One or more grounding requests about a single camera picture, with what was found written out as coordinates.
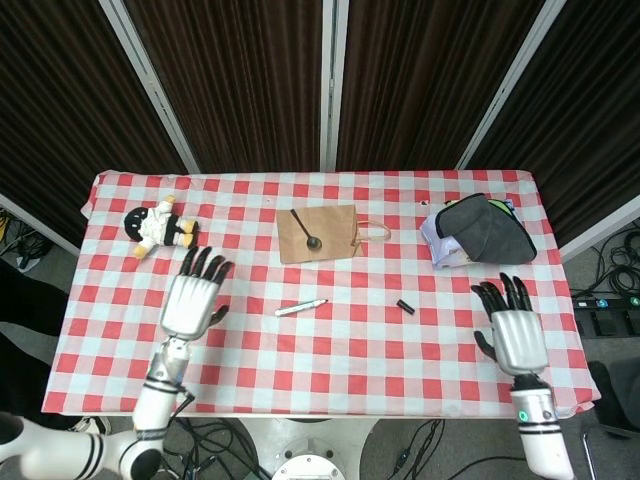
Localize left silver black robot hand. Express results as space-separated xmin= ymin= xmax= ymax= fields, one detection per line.
xmin=160 ymin=245 xmax=236 ymax=344

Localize black power strip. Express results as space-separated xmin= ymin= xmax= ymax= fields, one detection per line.
xmin=571 ymin=294 xmax=640 ymax=312

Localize white partition post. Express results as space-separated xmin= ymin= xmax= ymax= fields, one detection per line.
xmin=319 ymin=0 xmax=350 ymax=172
xmin=456 ymin=0 xmax=569 ymax=172
xmin=97 ymin=0 xmax=202 ymax=174

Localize black cables under table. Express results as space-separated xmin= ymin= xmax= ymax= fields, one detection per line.
xmin=367 ymin=418 xmax=516 ymax=480

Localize dark corrugated partition panel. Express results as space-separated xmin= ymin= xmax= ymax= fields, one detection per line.
xmin=123 ymin=0 xmax=324 ymax=174
xmin=0 ymin=0 xmax=189 ymax=247
xmin=468 ymin=0 xmax=640 ymax=247
xmin=336 ymin=0 xmax=534 ymax=172

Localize green white marker body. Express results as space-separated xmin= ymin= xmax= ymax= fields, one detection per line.
xmin=273 ymin=298 xmax=330 ymax=318

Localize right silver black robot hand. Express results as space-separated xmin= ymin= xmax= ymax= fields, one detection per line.
xmin=470 ymin=271 xmax=549 ymax=377

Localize person's black trouser leg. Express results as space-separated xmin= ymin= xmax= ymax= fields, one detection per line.
xmin=0 ymin=257 xmax=72 ymax=429

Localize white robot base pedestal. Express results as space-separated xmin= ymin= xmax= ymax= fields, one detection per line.
xmin=238 ymin=415 xmax=382 ymax=480

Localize brown paper bag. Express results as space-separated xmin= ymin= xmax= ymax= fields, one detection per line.
xmin=276 ymin=203 xmax=393 ymax=266

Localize white sneaker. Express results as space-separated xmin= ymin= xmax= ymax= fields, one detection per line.
xmin=72 ymin=415 xmax=113 ymax=437

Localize black white plush toy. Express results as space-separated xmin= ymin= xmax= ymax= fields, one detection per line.
xmin=123 ymin=194 xmax=201 ymax=260

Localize black cable bundle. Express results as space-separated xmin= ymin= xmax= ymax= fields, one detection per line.
xmin=592 ymin=219 xmax=640 ymax=299
xmin=0 ymin=208 xmax=52 ymax=271

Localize black chair with metal leg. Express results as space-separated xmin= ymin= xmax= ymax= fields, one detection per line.
xmin=581 ymin=359 xmax=640 ymax=480

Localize black plastic spoon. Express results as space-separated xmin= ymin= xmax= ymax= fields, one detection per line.
xmin=289 ymin=208 xmax=324 ymax=251

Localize red white checkered tablecloth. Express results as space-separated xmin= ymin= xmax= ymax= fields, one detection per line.
xmin=40 ymin=168 xmax=603 ymax=420

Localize white partition base rail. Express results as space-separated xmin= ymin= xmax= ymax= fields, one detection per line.
xmin=558 ymin=203 xmax=640 ymax=265
xmin=0 ymin=193 xmax=82 ymax=257

